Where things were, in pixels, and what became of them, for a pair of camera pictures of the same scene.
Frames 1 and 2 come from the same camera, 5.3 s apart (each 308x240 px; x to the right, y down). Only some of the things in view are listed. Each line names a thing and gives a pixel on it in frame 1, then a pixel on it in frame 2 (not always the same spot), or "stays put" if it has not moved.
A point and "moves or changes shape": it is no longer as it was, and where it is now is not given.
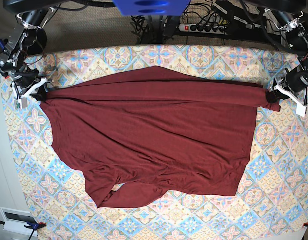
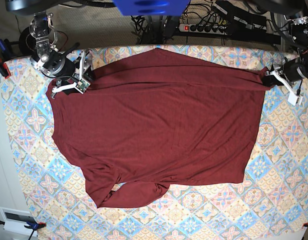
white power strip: [203, 29] stays put
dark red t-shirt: [136, 134] moves or changes shape
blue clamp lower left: [33, 226] stays put
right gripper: [293, 83] -> [290, 73]
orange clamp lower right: [307, 224] stays put
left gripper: [27, 82] -> [76, 65]
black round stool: [36, 40] stays put
